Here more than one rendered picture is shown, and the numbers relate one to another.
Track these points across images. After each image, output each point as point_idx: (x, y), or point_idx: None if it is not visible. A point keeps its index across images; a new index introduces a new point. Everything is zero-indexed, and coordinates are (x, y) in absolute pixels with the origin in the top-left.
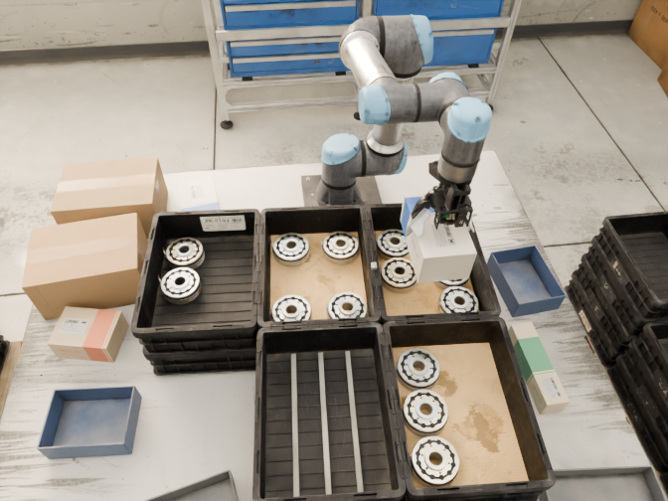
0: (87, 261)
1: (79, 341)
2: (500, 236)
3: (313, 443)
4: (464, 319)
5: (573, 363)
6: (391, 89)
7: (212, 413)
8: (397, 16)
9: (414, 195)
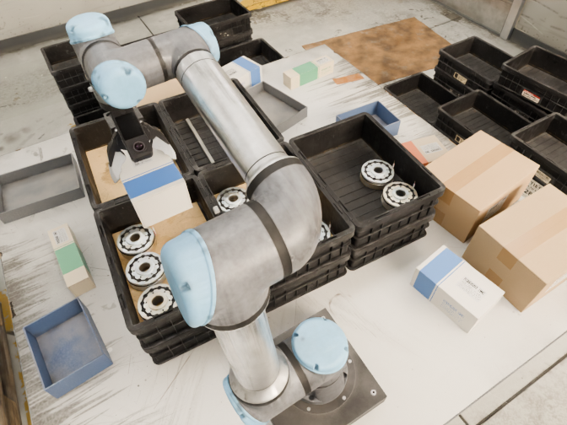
0: (461, 159)
1: (416, 142)
2: (91, 424)
3: None
4: (126, 196)
5: (35, 284)
6: (177, 29)
7: None
8: (234, 236)
9: (174, 183)
